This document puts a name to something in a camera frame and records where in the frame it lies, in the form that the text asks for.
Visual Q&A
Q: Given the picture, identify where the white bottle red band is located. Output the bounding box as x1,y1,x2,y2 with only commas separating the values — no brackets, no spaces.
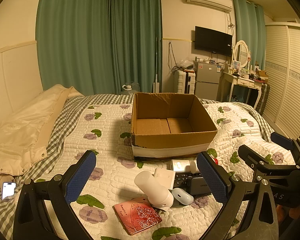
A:
189,157,219,174

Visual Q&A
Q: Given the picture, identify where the black remote control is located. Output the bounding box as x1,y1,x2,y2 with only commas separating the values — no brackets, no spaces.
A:
173,172,202,188

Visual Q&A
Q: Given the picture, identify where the white power adapter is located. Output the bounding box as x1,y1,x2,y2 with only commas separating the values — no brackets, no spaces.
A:
154,168,175,190

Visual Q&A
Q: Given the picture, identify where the white cylindrical bottle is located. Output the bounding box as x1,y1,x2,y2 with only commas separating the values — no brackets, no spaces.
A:
134,171,174,211

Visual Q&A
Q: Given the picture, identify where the pink rose wallet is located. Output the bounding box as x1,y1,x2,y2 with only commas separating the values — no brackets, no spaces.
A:
113,196,162,236

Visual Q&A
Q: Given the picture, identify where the person's right hand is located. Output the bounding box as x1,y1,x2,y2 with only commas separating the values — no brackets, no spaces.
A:
276,205,300,224

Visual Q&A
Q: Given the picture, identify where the grey checked bed sheet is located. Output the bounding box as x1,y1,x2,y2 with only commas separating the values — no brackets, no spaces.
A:
0,94,269,239

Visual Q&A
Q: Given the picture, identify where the smartphone with lit screen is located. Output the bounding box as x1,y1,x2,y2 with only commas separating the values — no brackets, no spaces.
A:
1,181,16,199

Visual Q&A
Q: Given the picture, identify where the white earbuds case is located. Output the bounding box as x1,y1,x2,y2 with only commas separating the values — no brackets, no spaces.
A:
171,187,194,205

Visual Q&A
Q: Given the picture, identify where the small white adapter cube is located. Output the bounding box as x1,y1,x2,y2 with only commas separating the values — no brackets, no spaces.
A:
170,159,190,173

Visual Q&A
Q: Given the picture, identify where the white dressing table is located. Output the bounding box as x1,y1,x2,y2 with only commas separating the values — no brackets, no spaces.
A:
220,72,262,109

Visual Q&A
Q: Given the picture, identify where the white louvred wardrobe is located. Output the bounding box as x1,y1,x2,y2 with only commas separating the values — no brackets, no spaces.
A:
263,22,300,139

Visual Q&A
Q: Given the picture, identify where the grey mini fridge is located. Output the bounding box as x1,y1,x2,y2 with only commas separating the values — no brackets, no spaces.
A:
194,63,221,100

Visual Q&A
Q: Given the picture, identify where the brown cardboard box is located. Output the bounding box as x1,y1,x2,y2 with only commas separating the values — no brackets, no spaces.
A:
131,92,218,158

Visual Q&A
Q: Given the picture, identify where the white suitcase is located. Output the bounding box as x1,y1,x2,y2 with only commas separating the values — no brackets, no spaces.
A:
174,70,196,94

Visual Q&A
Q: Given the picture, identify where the oval vanity mirror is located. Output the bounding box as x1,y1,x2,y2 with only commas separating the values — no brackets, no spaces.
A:
232,40,250,68

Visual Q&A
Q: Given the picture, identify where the floral quilted bedspread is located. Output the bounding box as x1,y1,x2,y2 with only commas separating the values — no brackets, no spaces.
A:
40,103,294,239

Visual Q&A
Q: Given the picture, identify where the white mop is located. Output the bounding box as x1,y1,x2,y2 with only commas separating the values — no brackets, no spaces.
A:
153,37,160,93

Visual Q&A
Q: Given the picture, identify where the green curtain right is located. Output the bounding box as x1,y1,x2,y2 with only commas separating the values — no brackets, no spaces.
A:
233,0,266,70

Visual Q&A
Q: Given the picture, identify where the green curtain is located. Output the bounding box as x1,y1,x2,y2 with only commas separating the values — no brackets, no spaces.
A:
233,0,266,70
36,0,162,95

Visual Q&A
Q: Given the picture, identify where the clear water jug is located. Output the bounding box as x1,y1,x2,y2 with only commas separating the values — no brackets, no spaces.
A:
121,82,140,95

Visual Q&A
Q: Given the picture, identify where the white air conditioner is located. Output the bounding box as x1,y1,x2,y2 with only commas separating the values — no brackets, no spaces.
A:
186,0,232,12

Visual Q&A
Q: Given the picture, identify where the green curtain left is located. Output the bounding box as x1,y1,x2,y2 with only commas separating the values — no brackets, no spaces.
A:
36,0,162,95

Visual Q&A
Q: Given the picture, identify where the black wall television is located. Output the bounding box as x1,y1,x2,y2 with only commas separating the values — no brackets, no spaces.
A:
194,26,232,56

